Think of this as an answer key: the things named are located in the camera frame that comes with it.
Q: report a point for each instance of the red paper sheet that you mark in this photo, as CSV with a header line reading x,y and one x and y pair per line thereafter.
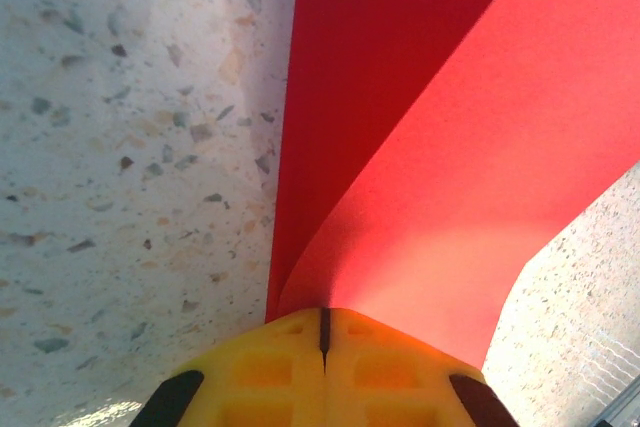
x,y
425,147

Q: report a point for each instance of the aluminium table side rail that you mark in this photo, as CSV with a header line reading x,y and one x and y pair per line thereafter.
x,y
622,409

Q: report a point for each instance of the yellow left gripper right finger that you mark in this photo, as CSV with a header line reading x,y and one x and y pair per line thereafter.
x,y
390,377

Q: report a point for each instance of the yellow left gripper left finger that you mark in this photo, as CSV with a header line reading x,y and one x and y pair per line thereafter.
x,y
260,377

